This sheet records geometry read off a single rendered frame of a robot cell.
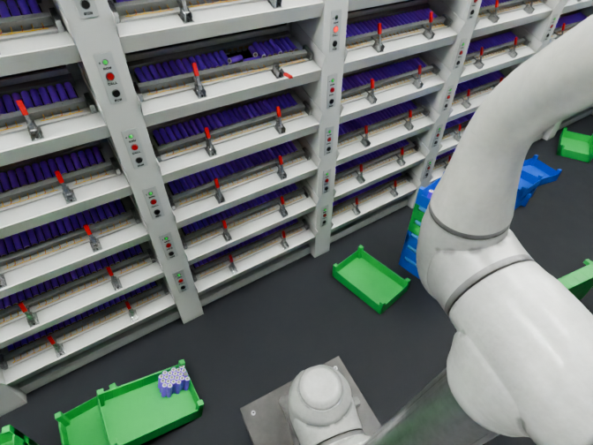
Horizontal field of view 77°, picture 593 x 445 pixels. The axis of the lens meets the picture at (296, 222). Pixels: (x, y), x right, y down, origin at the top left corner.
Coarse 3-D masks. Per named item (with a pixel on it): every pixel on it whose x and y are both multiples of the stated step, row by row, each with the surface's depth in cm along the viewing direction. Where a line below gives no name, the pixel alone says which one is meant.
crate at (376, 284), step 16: (352, 256) 185; (368, 256) 184; (336, 272) 176; (352, 272) 182; (368, 272) 182; (384, 272) 181; (352, 288) 172; (368, 288) 175; (384, 288) 175; (400, 288) 175; (368, 304) 168; (384, 304) 160
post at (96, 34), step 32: (64, 0) 79; (96, 0) 82; (96, 32) 85; (96, 64) 89; (96, 96) 92; (128, 96) 96; (128, 128) 101; (128, 160) 106; (160, 192) 118; (160, 224) 125; (160, 256) 133; (192, 288) 152
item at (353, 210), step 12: (384, 180) 203; (396, 180) 204; (408, 180) 208; (360, 192) 196; (372, 192) 197; (384, 192) 200; (396, 192) 201; (408, 192) 205; (336, 204) 189; (348, 204) 190; (360, 204) 193; (372, 204) 196; (384, 204) 198; (336, 216) 188; (348, 216) 189; (360, 216) 193; (336, 228) 187
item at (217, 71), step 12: (252, 60) 118; (264, 60) 119; (276, 60) 121; (288, 60) 123; (192, 72) 110; (204, 72) 111; (216, 72) 112; (228, 72) 114; (144, 84) 104; (156, 84) 105; (168, 84) 107; (180, 84) 109
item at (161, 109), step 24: (168, 48) 111; (192, 48) 115; (312, 48) 125; (240, 72) 117; (264, 72) 119; (288, 72) 121; (312, 72) 124; (144, 96) 105; (168, 96) 106; (192, 96) 108; (216, 96) 110; (240, 96) 115; (144, 120) 103; (168, 120) 108
